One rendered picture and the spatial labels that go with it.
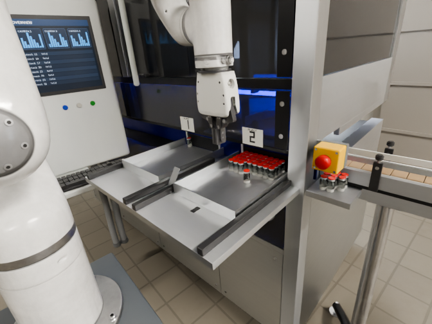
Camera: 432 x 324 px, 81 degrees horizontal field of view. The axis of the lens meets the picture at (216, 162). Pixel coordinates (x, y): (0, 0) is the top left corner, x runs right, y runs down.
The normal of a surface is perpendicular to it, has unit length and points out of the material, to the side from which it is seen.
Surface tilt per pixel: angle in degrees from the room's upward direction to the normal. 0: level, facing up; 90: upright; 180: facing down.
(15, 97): 66
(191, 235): 0
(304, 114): 90
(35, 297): 90
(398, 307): 0
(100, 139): 90
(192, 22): 89
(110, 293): 0
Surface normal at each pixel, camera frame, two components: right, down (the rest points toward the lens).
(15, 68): 0.85, -0.32
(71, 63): 0.65, 0.26
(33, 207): 0.39, -0.77
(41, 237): 0.79, 0.13
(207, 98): -0.71, 0.36
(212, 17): 0.07, 0.39
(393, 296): -0.07, -0.92
